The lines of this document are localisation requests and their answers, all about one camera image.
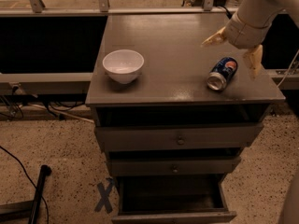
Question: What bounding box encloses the black floor cable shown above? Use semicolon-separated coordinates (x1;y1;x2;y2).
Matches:
0;145;50;224

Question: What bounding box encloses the white cable at right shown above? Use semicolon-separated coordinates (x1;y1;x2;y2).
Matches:
276;49;299;89

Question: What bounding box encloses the grey top drawer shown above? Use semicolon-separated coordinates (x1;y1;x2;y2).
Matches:
93;105;265;152

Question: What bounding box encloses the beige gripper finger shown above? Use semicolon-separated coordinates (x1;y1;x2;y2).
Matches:
202;27;227;47
243;45;263;79

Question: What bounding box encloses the cable bundle under rail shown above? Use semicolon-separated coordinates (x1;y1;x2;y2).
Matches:
0;83;94;124

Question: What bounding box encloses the black metal stand leg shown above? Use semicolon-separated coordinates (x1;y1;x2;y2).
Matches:
0;164;52;224

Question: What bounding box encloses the grey middle drawer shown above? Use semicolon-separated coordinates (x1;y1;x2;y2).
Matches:
107;148;241;176

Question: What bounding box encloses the grey drawer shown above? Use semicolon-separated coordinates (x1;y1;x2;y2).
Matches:
112;175;236;224
93;105;265;152
107;148;241;176

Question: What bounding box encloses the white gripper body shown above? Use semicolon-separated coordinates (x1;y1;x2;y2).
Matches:
223;12;271;49

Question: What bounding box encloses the white ceramic bowl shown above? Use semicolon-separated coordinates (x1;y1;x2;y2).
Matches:
102;49;144;84

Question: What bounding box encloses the grey bottom drawer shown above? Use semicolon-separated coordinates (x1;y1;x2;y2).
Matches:
112;175;236;224

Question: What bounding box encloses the grey drawer cabinet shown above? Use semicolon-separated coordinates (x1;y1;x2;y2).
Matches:
85;13;286;224

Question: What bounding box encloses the blue tape cross mark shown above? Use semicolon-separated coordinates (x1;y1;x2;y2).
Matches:
94;177;114;214

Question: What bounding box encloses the blue pepsi can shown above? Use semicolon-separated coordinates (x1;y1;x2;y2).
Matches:
206;57;238;91

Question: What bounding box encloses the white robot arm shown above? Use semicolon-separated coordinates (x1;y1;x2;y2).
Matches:
202;0;299;78

